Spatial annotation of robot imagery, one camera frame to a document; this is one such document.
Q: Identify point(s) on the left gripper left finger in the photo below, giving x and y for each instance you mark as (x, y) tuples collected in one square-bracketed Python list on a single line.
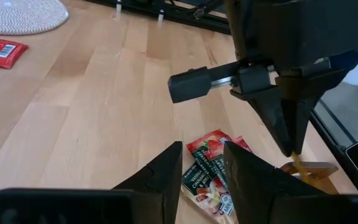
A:
[(163, 177)]

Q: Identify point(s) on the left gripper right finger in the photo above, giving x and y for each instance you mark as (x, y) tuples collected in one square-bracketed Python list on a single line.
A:
[(250, 186)]

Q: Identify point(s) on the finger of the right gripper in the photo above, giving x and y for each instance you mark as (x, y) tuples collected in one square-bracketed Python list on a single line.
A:
[(269, 102), (306, 93)]

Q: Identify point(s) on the yellow mango tea packet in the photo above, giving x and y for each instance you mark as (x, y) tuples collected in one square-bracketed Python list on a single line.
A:
[(300, 169)]

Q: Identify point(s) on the wooden tea organizer box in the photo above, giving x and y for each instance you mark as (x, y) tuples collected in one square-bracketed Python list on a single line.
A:
[(322, 169)]

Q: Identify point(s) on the round woven white mat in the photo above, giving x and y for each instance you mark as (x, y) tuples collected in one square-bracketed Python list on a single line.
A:
[(20, 15)]

